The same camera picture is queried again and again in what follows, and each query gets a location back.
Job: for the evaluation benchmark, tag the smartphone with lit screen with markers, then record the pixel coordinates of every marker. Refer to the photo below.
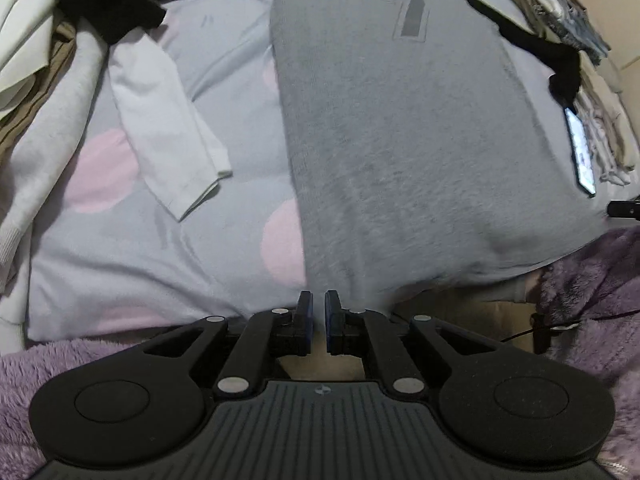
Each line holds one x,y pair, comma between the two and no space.
580,155

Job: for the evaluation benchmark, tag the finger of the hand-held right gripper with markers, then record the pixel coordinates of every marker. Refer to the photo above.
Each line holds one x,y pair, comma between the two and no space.
625,210

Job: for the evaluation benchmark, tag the white knit sweater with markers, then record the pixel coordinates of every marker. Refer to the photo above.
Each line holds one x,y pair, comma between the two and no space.
165,125

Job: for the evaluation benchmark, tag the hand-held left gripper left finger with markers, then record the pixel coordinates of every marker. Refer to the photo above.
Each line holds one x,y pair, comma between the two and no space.
310,320

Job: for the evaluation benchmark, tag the light grey sweatshirt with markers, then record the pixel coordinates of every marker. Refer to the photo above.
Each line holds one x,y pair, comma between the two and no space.
50,150

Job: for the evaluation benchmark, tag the stack of folded clothes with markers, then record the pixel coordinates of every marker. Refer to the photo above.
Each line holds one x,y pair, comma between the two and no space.
605,125

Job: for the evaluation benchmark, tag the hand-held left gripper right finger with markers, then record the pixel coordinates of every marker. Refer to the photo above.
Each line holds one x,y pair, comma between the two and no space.
328,320

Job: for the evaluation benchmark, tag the purple fuzzy blanket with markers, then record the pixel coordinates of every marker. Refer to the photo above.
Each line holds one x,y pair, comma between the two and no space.
590,280

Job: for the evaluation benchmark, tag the bed with polka dot sheet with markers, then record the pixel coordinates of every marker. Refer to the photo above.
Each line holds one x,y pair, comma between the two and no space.
200,240

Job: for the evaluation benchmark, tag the grey shirt with black sleeves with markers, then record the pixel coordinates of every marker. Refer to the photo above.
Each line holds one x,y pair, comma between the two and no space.
400,160

